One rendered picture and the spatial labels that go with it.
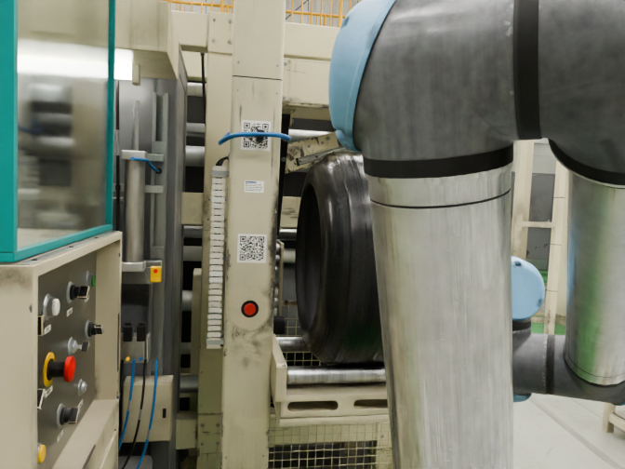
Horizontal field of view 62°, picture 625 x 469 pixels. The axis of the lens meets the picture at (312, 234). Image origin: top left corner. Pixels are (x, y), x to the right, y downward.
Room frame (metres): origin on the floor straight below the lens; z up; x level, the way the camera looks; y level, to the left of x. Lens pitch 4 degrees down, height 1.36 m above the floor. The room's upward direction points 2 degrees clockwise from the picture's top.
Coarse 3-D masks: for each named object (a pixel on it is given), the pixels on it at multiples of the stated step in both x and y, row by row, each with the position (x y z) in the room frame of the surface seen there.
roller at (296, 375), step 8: (288, 368) 1.29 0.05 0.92; (296, 368) 1.29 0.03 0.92; (304, 368) 1.30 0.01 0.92; (312, 368) 1.30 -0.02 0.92; (320, 368) 1.30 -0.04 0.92; (328, 368) 1.31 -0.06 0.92; (336, 368) 1.31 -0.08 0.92; (344, 368) 1.31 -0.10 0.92; (352, 368) 1.32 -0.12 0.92; (360, 368) 1.32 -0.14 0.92; (368, 368) 1.32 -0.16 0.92; (376, 368) 1.33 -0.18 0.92; (384, 368) 1.33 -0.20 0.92; (288, 376) 1.28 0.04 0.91; (296, 376) 1.28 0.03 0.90; (304, 376) 1.28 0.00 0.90; (312, 376) 1.29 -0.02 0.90; (320, 376) 1.29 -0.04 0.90; (328, 376) 1.29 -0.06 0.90; (336, 376) 1.30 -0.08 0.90; (344, 376) 1.30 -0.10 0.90; (352, 376) 1.31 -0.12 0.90; (360, 376) 1.31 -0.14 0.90; (368, 376) 1.31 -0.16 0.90; (376, 376) 1.32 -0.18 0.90; (384, 376) 1.32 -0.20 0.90
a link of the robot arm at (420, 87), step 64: (384, 0) 0.38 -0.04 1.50; (448, 0) 0.35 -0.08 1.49; (512, 0) 0.33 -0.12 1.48; (384, 64) 0.36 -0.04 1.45; (448, 64) 0.34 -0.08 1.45; (512, 64) 0.32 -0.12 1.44; (384, 128) 0.37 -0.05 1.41; (448, 128) 0.35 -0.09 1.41; (512, 128) 0.35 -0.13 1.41; (384, 192) 0.39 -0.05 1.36; (448, 192) 0.36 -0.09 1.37; (384, 256) 0.41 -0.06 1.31; (448, 256) 0.37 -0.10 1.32; (384, 320) 0.43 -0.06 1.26; (448, 320) 0.39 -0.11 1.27; (448, 384) 0.40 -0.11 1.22; (512, 384) 0.44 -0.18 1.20; (448, 448) 0.41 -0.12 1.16; (512, 448) 0.44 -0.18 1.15
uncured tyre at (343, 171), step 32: (320, 160) 1.43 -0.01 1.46; (352, 160) 1.33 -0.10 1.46; (320, 192) 1.31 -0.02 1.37; (352, 192) 1.23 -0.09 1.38; (320, 224) 1.27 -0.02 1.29; (352, 224) 1.19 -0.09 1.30; (320, 256) 1.74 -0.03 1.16; (352, 256) 1.17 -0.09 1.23; (320, 288) 1.24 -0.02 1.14; (352, 288) 1.17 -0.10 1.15; (320, 320) 1.25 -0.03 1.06; (352, 320) 1.19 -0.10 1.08; (320, 352) 1.31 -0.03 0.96; (352, 352) 1.25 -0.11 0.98
